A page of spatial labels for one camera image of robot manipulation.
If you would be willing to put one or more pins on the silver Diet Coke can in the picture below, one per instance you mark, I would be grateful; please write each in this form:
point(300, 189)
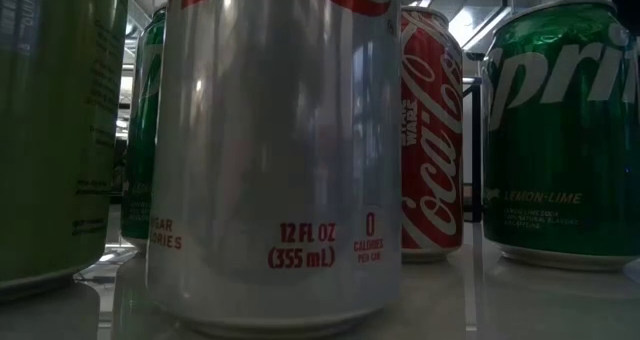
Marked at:
point(275, 130)

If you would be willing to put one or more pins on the red Coca-Cola Star Wars can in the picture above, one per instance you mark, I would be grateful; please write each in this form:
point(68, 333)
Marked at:
point(430, 155)

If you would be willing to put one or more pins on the green Sprite can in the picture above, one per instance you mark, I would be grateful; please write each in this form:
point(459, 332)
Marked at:
point(142, 130)
point(560, 145)

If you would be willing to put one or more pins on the light green beverage can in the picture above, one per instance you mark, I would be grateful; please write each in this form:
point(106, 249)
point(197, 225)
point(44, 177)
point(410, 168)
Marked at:
point(50, 130)

